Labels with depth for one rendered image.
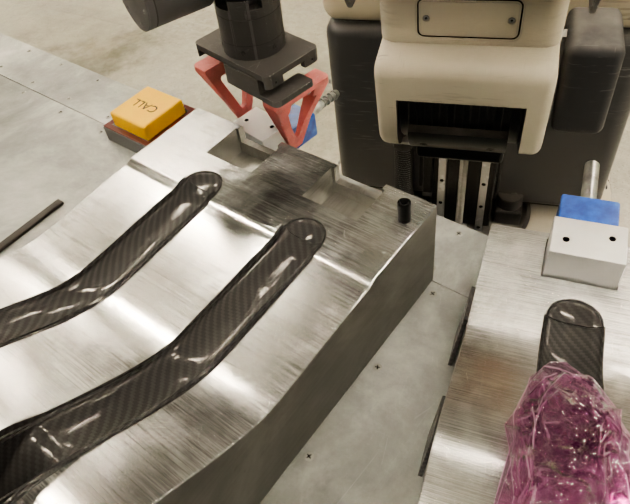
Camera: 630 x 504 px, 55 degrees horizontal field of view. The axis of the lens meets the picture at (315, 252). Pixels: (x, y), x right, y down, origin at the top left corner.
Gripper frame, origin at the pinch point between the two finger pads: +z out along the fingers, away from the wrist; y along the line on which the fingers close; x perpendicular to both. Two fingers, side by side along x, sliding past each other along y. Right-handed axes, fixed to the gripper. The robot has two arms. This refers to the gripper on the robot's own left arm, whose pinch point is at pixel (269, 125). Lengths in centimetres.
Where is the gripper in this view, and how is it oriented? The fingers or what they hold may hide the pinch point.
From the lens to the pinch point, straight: 63.2
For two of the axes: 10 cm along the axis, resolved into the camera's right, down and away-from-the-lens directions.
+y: 7.1, 4.8, -5.1
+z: 0.9, 6.6, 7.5
